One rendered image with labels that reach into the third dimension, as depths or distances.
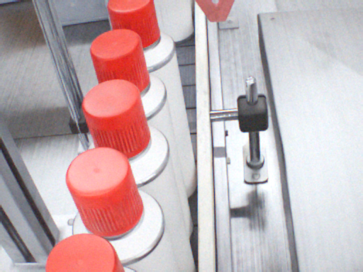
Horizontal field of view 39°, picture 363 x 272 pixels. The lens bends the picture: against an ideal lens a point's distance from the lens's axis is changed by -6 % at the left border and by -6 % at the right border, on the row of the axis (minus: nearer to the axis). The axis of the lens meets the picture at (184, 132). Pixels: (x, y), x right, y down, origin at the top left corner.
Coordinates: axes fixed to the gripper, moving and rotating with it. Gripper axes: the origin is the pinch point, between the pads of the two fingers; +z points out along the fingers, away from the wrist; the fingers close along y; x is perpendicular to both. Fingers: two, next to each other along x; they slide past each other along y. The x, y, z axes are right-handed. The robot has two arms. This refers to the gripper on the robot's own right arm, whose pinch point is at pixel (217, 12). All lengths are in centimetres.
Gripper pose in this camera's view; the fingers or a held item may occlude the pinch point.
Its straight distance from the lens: 47.6
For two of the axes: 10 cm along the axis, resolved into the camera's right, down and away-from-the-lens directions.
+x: -9.9, 0.9, 0.8
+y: -0.1, -7.1, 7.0
